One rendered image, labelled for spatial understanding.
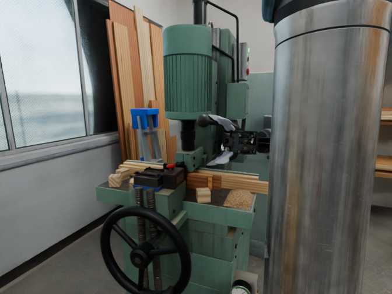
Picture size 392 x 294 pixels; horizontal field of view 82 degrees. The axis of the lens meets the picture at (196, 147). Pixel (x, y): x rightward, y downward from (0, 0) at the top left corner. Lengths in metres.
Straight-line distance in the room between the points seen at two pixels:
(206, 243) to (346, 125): 0.65
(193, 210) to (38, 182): 1.45
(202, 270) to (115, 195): 0.41
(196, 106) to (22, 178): 1.46
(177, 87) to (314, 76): 0.59
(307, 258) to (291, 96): 0.17
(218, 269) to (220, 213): 0.21
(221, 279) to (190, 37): 0.81
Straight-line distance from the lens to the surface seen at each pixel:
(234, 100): 0.99
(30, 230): 2.10
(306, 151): 0.25
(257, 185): 0.86
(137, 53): 2.63
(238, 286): 0.80
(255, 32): 3.23
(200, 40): 0.82
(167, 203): 0.69
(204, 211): 0.76
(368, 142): 0.28
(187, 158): 0.85
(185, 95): 0.78
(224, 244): 0.80
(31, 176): 1.98
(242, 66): 1.10
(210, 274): 0.89
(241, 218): 0.74
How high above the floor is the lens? 1.24
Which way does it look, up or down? 12 degrees down
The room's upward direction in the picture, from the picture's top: straight up
